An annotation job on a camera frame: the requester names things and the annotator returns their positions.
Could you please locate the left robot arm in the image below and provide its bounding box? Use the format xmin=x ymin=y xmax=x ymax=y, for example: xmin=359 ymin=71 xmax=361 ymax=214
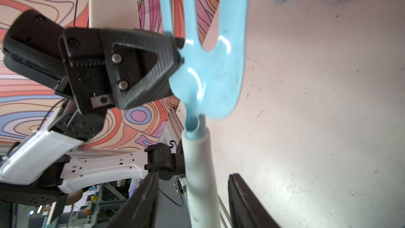
xmin=1 ymin=0 xmax=184 ymax=206

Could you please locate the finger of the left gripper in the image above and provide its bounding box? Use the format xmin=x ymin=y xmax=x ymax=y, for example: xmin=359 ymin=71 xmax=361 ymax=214
xmin=100 ymin=28 xmax=185 ymax=109

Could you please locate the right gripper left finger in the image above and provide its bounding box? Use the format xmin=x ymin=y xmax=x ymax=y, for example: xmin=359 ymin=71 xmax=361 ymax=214
xmin=108 ymin=173 xmax=159 ymax=228

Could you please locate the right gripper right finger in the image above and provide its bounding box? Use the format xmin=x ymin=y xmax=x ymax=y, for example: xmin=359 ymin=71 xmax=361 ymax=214
xmin=228 ymin=173 xmax=280 ymax=228

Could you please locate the light blue rake white handle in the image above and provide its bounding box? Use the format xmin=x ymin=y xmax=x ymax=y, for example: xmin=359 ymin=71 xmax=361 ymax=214
xmin=169 ymin=0 xmax=248 ymax=228

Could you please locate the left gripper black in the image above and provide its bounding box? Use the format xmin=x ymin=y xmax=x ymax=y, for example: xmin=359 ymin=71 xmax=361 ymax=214
xmin=3 ymin=9 xmax=111 ymax=114

